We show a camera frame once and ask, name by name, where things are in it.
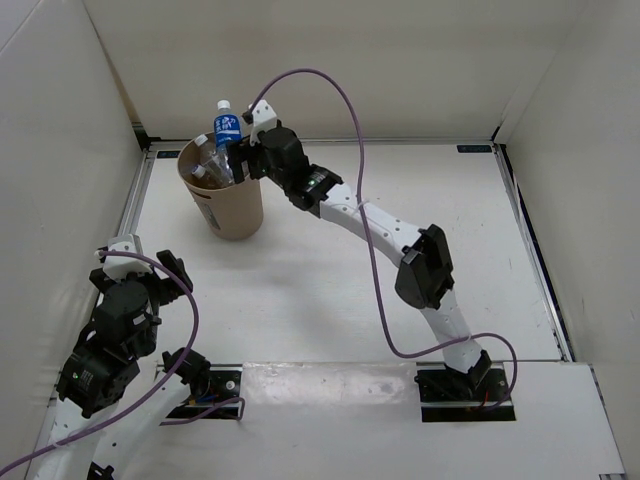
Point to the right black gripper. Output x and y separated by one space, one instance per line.
242 152

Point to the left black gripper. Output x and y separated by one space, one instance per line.
176 264

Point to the green label plastic bottle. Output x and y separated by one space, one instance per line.
209 159

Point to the blue label plastic bottle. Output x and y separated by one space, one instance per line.
227 129

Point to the clear unlabelled plastic bottle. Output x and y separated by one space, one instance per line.
199 172

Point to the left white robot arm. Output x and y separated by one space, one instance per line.
91 438

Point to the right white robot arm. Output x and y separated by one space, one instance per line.
424 277

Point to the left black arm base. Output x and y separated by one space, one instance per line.
214 391

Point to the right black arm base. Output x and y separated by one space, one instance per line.
445 397

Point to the brown cylindrical garbage bin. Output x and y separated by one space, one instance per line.
232 213

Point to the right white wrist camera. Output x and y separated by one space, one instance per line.
260 117

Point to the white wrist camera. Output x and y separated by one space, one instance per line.
121 257
260 117

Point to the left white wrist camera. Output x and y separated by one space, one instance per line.
121 257

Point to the left aluminium frame rail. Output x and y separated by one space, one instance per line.
135 200

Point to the aluminium frame rail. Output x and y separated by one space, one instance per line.
135 200
179 144
541 274

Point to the back aluminium frame rail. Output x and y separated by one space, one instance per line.
179 144

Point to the right aluminium frame rail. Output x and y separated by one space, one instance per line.
541 274

